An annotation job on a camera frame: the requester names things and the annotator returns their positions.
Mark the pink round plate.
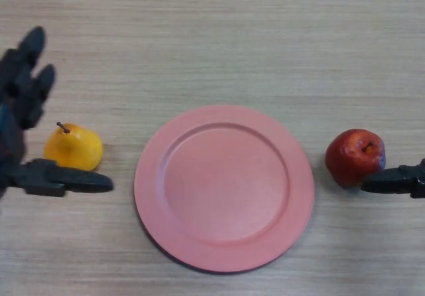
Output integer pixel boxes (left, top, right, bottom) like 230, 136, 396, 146
133, 105, 315, 273

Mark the yellow pear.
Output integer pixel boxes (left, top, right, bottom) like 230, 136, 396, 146
44, 121, 104, 171

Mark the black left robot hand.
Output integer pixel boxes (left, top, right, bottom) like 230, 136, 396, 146
0, 26, 114, 201

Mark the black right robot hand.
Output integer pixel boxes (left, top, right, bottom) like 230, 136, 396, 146
360, 158, 425, 199

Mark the red apple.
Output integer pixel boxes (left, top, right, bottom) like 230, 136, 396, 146
325, 129, 386, 188

